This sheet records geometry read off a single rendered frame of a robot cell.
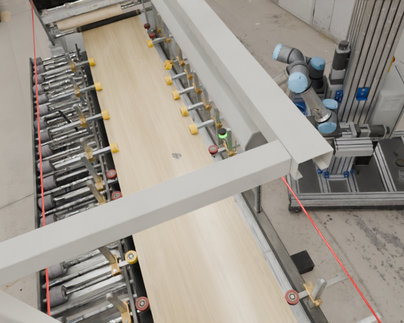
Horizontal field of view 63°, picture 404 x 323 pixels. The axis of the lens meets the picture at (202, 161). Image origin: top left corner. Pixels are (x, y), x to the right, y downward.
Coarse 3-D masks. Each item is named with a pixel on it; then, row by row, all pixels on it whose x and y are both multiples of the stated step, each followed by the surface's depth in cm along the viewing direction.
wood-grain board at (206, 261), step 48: (96, 48) 387; (144, 48) 374; (144, 96) 320; (144, 144) 279; (192, 144) 272; (144, 240) 223; (192, 240) 219; (240, 240) 214; (192, 288) 199; (240, 288) 195
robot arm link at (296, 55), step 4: (292, 52) 230; (296, 52) 229; (300, 52) 230; (292, 56) 230; (296, 56) 229; (300, 56) 229; (292, 60) 231; (296, 60) 230; (300, 60) 230; (304, 60) 232; (288, 88) 241; (284, 92) 245; (288, 92) 242; (292, 92) 242; (288, 96) 244; (292, 96) 245
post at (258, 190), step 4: (256, 188) 225; (260, 188) 225; (256, 192) 229; (260, 192) 229; (256, 196) 233; (260, 196) 233; (256, 200) 237; (260, 200) 237; (256, 204) 241; (260, 204) 242; (256, 208) 246; (260, 208) 246; (256, 212) 248
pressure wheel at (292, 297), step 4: (288, 292) 190; (292, 292) 190; (296, 292) 190; (288, 296) 189; (292, 296) 188; (296, 296) 188; (288, 300) 187; (292, 300) 187; (296, 300) 187; (292, 304) 187
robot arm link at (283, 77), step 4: (292, 64) 211; (304, 64) 207; (288, 68) 216; (308, 68) 210; (280, 72) 223; (284, 72) 220; (288, 72) 216; (276, 76) 225; (280, 76) 222; (284, 76) 220; (288, 76) 219; (276, 80) 225; (280, 80) 223; (284, 80) 222; (280, 84) 226
